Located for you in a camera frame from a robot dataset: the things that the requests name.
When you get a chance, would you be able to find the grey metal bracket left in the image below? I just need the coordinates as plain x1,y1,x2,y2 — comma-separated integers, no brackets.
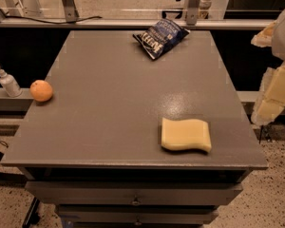
62,0,79,23

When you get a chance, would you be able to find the white pump bottle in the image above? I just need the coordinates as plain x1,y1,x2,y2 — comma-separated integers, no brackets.
0,66,22,98

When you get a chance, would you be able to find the orange fruit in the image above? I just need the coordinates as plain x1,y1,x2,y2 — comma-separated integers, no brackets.
29,80,53,102

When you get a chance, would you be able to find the grey metal bracket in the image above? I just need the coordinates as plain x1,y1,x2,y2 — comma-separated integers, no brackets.
62,0,79,23
184,0,200,25

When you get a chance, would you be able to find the blue chip bag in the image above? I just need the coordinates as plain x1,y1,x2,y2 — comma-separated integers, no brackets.
133,18,190,60

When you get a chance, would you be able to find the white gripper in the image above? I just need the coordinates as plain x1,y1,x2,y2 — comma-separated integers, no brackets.
251,10,285,126

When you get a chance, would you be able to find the yellow sponge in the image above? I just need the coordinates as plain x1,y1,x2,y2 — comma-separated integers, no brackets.
161,118,212,153

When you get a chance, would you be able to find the grey drawer cabinet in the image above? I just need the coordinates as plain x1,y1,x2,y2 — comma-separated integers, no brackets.
2,30,267,228

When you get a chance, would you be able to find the black cable on ledge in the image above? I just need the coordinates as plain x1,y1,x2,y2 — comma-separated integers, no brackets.
3,14,103,25

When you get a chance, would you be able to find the grey metal bracket right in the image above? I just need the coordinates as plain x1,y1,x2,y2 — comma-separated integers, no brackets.
184,0,200,25

